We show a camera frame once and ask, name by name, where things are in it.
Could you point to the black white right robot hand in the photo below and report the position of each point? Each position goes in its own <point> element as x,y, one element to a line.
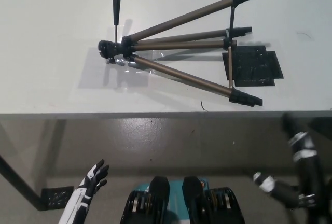
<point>301,143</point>

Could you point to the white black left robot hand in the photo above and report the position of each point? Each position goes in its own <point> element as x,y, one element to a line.
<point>85,190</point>

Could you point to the bronze black camera tripod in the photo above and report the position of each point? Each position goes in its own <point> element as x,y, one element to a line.
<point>111,49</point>

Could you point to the black metal table leg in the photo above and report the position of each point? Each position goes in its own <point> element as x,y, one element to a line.
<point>20,185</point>

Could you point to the black tape patch on table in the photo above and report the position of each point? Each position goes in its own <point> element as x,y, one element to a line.
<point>254,66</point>

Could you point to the thin dark thread scrap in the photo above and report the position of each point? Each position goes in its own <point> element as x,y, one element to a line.
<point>203,106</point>

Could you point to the clear plastic sheet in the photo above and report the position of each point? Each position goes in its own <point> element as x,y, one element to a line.
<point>98,75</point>

